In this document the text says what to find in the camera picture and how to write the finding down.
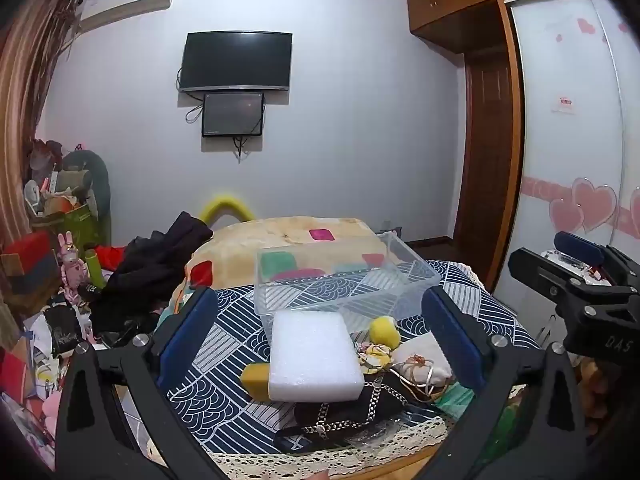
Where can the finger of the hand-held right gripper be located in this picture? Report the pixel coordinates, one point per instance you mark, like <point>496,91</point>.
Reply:
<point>580,247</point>
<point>532,266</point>

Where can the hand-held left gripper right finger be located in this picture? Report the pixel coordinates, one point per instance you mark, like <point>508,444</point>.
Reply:
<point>454,342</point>

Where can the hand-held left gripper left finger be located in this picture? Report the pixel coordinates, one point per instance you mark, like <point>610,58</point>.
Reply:
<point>186,332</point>

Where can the clear plastic storage box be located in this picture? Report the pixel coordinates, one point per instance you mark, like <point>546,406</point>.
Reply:
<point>345,280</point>

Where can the white foam sponge block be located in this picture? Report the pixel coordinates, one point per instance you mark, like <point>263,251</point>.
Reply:
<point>315,355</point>

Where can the white pouch with gold ribbon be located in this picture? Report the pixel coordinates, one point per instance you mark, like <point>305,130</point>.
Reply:
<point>425,360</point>

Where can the blue white patterned cloth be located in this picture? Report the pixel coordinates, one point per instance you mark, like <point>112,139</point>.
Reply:
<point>230,355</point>

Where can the green face mask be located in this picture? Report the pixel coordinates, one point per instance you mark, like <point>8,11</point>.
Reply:
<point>452,400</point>

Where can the brown plush toy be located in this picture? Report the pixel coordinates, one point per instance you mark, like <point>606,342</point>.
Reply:
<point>594,395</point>

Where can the yellow fuzzy ball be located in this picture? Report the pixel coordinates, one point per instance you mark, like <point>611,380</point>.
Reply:
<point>384,332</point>

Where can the black clothes heap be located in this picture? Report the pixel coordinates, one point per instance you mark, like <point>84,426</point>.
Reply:
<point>150,270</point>

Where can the floral fabric scrunchie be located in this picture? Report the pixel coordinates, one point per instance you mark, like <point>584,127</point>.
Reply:
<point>375,359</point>

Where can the yellow sponge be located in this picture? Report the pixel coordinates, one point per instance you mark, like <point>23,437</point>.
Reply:
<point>256,382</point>

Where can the white heart-print wardrobe door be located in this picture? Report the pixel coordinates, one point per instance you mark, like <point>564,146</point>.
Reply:
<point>565,160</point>
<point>631,125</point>

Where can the beige blanket with coloured squares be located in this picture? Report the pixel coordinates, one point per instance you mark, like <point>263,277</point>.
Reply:
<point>240,245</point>

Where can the red cloth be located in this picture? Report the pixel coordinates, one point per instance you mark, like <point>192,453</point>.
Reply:
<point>110,256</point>

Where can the green roll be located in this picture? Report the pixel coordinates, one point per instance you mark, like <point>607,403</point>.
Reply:
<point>94,266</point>

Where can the small black bag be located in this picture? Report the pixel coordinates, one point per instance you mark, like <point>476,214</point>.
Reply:
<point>62,330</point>

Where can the brown wooden door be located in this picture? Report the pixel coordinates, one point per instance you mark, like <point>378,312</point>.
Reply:
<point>487,150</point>

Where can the pink plush rabbit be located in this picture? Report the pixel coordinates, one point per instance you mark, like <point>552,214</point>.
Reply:
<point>72,265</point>

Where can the yellow foam arch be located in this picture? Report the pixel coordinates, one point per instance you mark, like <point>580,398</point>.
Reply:
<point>225,206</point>

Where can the red white door sticker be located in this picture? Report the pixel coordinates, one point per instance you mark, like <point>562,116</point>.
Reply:
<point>564,105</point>

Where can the green shopping bag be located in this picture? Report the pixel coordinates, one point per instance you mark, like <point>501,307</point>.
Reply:
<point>70,225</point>

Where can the pile of papers and clutter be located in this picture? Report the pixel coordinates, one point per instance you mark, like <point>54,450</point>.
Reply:
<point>25,375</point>

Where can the red box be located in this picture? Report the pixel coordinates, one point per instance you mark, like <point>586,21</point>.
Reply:
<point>27,255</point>

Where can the cream lace cloth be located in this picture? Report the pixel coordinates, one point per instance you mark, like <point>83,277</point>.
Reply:
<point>320,457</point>

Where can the grey green curved cushion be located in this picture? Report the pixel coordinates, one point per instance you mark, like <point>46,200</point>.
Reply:
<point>97,175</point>

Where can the wooden overhead wardrobe cabinet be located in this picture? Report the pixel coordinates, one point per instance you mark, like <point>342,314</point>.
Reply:
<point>450,5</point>

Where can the brown striped curtain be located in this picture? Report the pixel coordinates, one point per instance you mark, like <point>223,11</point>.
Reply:
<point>20,110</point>

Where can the small black wall monitor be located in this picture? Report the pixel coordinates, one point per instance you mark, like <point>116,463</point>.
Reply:
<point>233,115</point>

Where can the large black wall television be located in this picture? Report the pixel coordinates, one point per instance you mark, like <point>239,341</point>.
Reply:
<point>235,60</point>

